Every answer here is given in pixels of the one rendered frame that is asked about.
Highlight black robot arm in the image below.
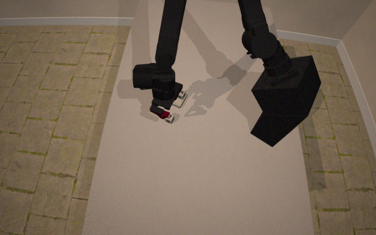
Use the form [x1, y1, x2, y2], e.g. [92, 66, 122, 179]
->
[133, 0, 299, 101]

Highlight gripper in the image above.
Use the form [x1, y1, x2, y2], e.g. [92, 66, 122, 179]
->
[150, 82, 183, 119]

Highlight white calendar cube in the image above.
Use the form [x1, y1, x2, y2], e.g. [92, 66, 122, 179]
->
[165, 114, 174, 124]
[178, 90, 186, 100]

